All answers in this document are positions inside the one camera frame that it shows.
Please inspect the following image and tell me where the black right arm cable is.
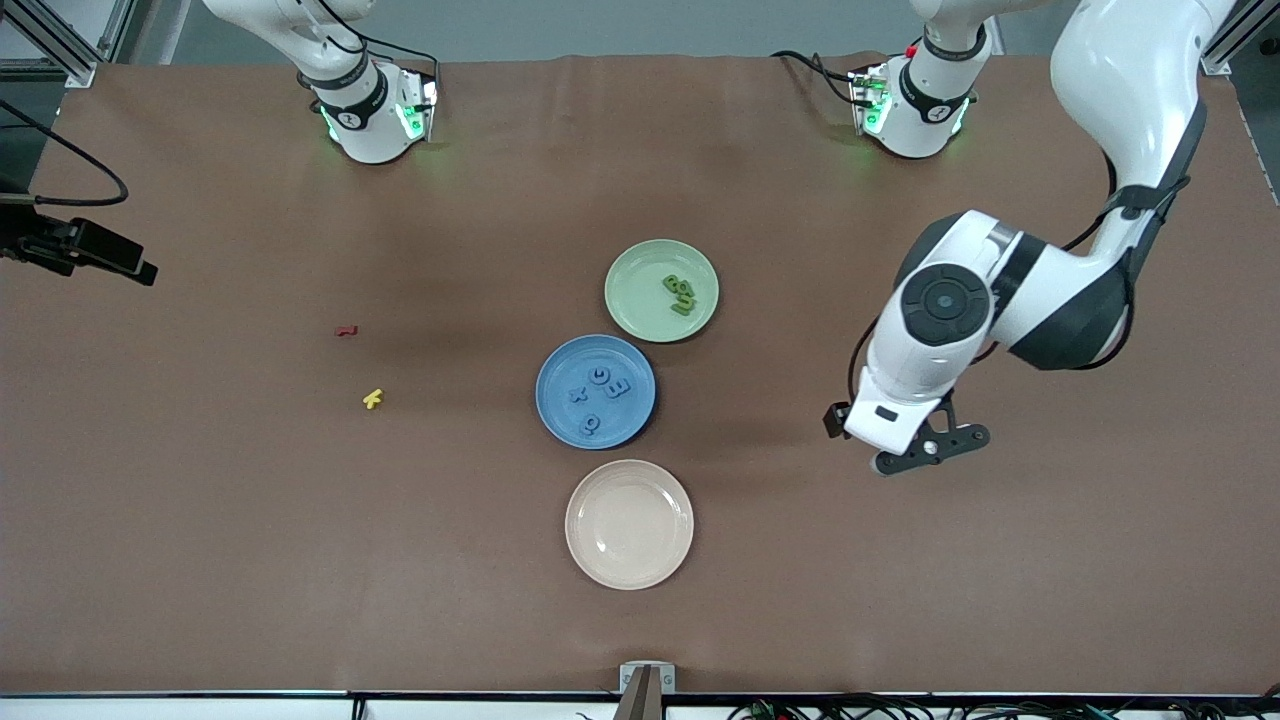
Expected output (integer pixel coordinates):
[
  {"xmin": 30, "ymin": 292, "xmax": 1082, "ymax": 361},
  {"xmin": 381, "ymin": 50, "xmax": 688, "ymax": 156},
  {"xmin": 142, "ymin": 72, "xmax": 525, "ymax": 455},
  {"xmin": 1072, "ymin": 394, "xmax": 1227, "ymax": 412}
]
[{"xmin": 0, "ymin": 100, "xmax": 130, "ymax": 207}]

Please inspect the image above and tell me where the blue plate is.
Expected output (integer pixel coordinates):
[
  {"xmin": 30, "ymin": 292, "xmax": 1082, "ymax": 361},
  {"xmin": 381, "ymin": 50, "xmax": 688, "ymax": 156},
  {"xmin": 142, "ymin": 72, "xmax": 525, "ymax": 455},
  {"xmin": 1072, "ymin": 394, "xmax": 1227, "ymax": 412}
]
[{"xmin": 535, "ymin": 334, "xmax": 658, "ymax": 451}]

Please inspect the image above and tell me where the tangled cable bundle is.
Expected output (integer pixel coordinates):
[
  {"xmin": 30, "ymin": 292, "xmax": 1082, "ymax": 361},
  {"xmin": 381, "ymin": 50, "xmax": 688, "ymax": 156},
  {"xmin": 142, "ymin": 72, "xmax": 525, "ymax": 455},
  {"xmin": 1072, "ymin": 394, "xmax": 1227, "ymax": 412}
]
[{"xmin": 730, "ymin": 690, "xmax": 1280, "ymax": 720}]

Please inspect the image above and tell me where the brown table cover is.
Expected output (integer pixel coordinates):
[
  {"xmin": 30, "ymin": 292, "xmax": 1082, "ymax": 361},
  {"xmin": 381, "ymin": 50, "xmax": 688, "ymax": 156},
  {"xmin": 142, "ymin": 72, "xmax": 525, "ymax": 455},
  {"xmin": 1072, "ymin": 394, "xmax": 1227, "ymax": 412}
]
[{"xmin": 0, "ymin": 52, "xmax": 1280, "ymax": 696}]

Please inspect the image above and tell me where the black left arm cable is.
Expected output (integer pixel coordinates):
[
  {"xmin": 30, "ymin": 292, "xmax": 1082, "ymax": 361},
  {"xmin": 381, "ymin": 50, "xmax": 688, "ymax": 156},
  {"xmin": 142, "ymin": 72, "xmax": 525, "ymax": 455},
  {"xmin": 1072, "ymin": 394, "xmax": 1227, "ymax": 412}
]
[{"xmin": 848, "ymin": 150, "xmax": 1141, "ymax": 403}]

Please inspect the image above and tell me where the green plate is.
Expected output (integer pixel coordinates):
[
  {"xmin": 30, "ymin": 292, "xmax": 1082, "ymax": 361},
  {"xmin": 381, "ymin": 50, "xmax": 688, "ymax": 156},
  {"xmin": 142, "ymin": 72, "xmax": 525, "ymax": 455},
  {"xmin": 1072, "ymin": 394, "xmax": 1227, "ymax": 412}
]
[{"xmin": 604, "ymin": 238, "xmax": 721, "ymax": 344}]

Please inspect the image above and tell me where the beige plate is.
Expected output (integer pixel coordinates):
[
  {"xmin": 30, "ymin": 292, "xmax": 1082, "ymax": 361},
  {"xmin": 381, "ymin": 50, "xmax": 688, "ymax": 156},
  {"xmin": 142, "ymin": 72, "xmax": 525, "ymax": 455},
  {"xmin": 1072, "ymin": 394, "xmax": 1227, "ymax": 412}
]
[{"xmin": 564, "ymin": 459, "xmax": 696, "ymax": 591}]

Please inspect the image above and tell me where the black arm base cable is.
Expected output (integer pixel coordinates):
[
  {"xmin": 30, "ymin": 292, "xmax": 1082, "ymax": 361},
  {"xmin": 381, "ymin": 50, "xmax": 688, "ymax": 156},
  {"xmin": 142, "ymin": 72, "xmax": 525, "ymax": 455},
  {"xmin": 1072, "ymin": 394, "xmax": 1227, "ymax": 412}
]
[{"xmin": 770, "ymin": 48, "xmax": 863, "ymax": 106}]

